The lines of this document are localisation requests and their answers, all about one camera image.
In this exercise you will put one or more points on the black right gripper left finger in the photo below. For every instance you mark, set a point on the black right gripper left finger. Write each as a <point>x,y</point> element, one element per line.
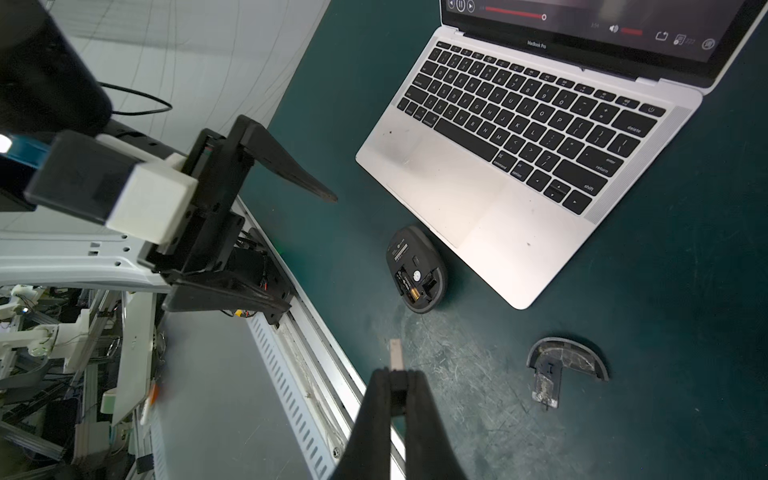
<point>368,451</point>

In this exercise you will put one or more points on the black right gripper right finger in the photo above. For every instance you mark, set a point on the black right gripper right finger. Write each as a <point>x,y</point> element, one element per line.
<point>428,451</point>

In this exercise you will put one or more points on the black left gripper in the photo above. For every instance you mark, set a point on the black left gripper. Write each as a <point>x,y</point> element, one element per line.
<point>214,261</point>

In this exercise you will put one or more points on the black mouse battery cover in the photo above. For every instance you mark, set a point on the black mouse battery cover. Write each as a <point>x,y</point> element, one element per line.
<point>549,357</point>

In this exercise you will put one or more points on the black wireless mouse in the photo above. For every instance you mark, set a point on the black wireless mouse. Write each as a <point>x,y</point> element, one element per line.
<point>417,269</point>

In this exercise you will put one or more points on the silver laptop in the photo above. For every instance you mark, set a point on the silver laptop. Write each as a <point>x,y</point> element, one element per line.
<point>523,123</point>

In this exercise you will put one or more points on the green table mat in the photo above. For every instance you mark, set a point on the green table mat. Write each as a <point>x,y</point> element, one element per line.
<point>670,290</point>

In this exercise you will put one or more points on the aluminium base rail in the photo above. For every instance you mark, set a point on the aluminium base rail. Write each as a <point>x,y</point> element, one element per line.
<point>335,383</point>

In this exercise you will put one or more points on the white slotted cable duct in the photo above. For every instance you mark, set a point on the white slotted cable duct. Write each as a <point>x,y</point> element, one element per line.
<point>305,419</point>

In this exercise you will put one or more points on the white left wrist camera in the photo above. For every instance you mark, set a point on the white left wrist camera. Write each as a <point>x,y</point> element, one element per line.
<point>106,181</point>

